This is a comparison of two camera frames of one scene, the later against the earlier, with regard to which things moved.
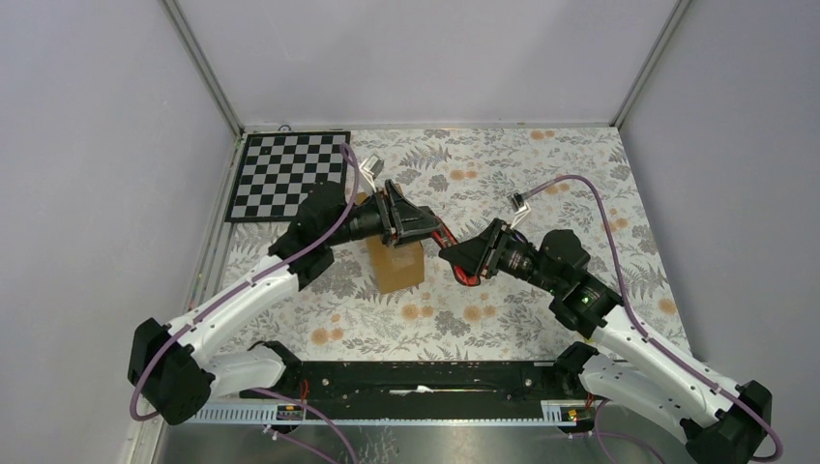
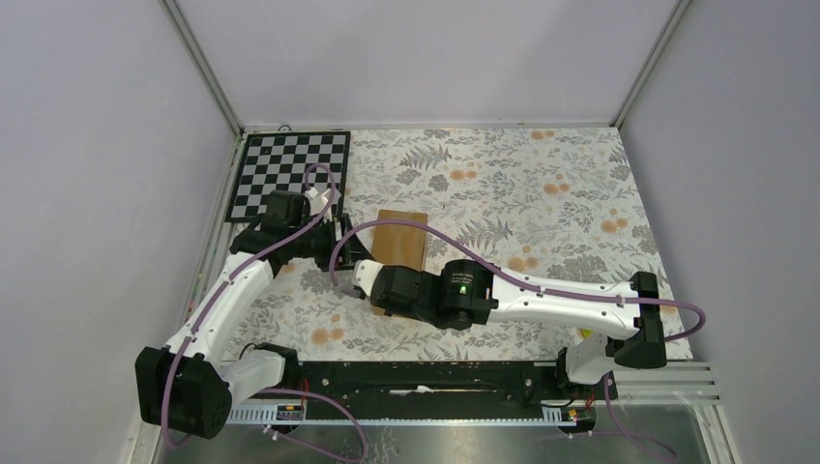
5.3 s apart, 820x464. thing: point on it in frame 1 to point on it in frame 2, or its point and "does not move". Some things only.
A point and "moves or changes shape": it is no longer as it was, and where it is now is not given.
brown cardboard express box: (395, 268) moves or changes shape
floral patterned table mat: (551, 179) does not move
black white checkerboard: (277, 171) does not move
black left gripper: (401, 221) to (350, 251)
